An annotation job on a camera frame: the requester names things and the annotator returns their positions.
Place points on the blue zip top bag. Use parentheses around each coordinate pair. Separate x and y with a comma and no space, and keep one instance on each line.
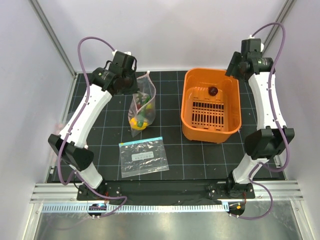
(141,157)

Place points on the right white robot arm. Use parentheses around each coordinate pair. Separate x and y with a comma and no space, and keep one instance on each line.
(272,136)

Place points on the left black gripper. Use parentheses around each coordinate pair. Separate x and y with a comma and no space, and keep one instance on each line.
(134,89)

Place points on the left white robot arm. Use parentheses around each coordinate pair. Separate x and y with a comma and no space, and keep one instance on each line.
(104,83)

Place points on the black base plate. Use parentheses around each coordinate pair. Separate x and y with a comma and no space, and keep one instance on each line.
(174,192)

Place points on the yellow bell pepper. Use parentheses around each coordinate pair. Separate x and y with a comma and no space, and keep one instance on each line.
(137,125)

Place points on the green chili pepper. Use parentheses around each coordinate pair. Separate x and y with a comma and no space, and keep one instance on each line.
(141,101)

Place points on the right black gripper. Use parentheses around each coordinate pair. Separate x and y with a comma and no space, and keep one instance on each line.
(232,69)

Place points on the white slotted cable duct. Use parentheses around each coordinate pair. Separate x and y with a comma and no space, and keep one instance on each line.
(99,208)

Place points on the dark purple plum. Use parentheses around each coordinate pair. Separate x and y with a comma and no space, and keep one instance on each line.
(149,113)

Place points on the orange plastic basket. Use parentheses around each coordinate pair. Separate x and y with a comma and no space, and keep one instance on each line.
(210,118)

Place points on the pink zip top bag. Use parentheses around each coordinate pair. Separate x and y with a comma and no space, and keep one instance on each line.
(142,110)

